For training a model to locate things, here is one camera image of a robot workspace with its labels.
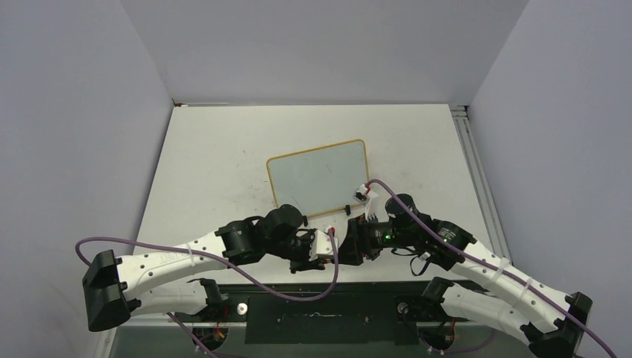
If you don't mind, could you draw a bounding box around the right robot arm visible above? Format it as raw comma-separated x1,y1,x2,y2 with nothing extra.
338,188,593,357

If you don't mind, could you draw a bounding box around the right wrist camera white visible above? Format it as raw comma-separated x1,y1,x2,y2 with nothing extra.
353,183,379,222

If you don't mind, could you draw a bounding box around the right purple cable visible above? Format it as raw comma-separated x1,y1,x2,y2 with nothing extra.
365,178,618,358

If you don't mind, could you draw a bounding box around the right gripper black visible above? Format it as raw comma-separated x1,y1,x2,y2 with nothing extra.
332,212,416,265

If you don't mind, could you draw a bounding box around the yellow framed whiteboard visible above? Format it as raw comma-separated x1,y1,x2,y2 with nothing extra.
266,139,369,218

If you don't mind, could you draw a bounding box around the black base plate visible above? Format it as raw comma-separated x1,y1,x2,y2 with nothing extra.
176,281,458,345

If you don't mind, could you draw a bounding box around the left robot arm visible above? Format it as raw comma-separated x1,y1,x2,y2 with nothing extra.
75,204,339,332

